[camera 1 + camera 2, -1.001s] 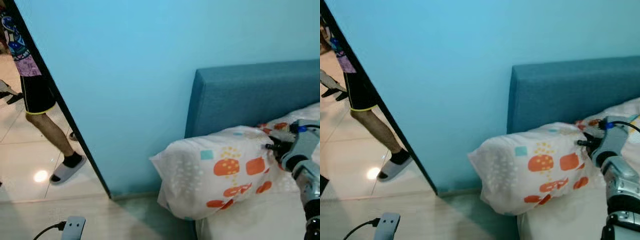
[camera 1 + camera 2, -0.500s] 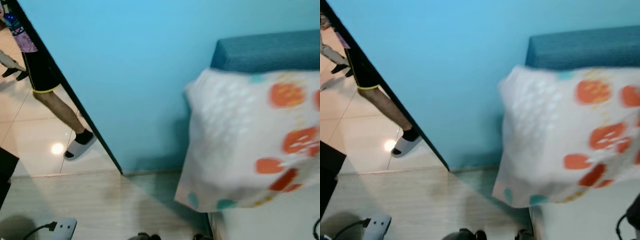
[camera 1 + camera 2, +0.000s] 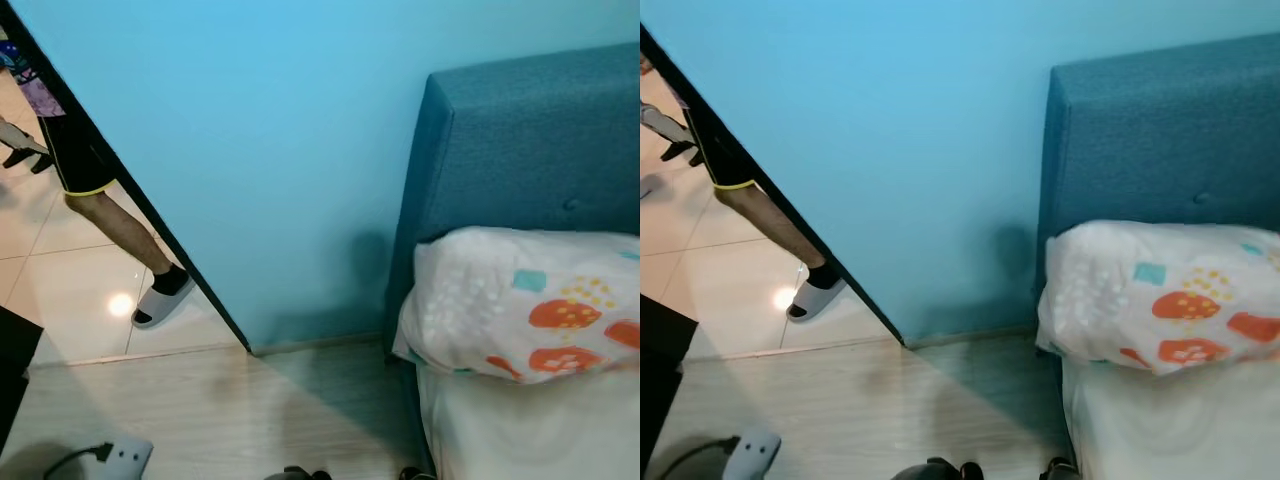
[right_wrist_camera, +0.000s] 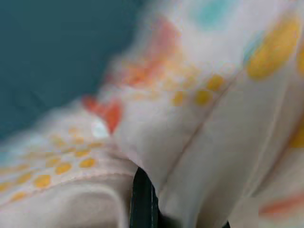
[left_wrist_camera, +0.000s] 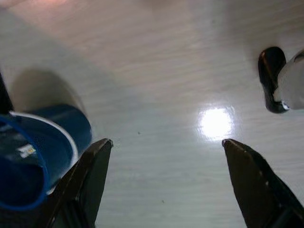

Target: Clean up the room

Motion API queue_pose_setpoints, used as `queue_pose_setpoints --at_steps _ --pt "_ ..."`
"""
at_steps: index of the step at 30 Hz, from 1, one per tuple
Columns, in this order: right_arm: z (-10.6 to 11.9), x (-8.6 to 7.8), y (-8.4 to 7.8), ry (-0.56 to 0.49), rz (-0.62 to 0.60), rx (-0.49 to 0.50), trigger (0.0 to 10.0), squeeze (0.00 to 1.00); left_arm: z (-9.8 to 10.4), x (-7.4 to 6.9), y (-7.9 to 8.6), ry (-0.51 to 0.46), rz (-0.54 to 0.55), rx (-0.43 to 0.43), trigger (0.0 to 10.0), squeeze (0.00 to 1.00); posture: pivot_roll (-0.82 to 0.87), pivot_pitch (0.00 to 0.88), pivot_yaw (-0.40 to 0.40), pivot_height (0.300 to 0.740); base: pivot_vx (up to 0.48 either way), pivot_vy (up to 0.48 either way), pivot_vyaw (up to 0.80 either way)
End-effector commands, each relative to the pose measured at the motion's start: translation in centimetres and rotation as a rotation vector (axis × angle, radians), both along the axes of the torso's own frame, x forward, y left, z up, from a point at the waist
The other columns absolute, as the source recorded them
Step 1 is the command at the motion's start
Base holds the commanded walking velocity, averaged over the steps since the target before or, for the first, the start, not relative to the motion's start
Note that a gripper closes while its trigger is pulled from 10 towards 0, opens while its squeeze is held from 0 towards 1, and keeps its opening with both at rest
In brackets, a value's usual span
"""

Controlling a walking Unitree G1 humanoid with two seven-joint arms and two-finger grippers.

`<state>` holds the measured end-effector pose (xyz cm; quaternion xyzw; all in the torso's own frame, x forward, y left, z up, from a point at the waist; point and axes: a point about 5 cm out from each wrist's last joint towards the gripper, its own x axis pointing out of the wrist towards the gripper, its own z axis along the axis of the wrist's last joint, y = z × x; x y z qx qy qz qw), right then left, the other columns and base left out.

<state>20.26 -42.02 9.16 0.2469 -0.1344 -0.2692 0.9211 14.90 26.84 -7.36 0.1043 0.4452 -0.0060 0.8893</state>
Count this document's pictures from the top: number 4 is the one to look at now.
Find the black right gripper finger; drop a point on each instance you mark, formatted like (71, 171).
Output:
(143, 204)

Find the pink pillow with orange dots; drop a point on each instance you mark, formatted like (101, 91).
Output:
(213, 142)

